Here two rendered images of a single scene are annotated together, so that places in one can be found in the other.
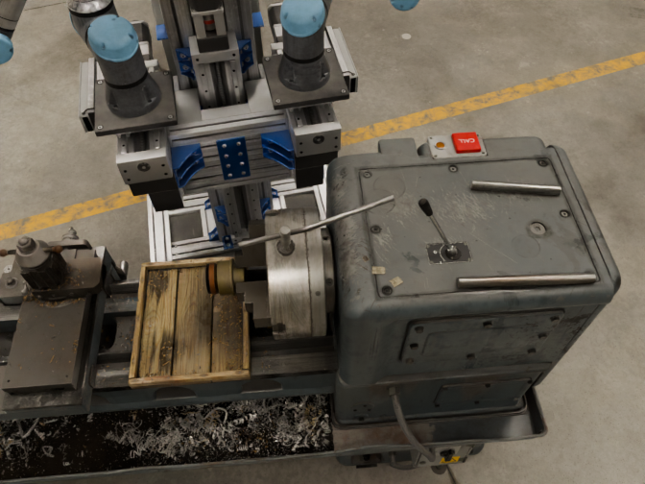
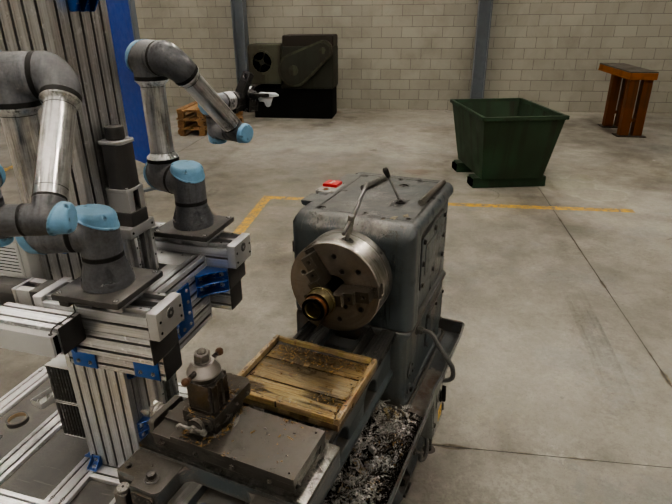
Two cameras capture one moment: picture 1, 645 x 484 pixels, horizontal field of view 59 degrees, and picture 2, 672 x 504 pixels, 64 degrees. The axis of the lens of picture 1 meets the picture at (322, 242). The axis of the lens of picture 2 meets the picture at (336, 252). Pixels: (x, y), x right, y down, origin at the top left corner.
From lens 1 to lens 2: 1.50 m
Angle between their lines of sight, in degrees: 54
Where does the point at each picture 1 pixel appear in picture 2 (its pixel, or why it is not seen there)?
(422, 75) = not seen: hidden behind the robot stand
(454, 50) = not seen: hidden behind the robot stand
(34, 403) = (317, 478)
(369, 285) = (401, 222)
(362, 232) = (363, 216)
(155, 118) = (146, 277)
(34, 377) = (300, 454)
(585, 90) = not seen: hidden behind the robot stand
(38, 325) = (243, 441)
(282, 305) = (376, 268)
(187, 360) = (339, 389)
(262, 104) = (177, 259)
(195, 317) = (304, 376)
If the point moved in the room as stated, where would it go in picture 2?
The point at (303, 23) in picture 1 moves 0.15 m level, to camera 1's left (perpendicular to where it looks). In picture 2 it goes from (199, 171) to (169, 181)
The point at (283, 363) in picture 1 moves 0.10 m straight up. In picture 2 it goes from (374, 352) to (375, 326)
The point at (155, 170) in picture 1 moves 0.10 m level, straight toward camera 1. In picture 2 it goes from (176, 313) to (208, 315)
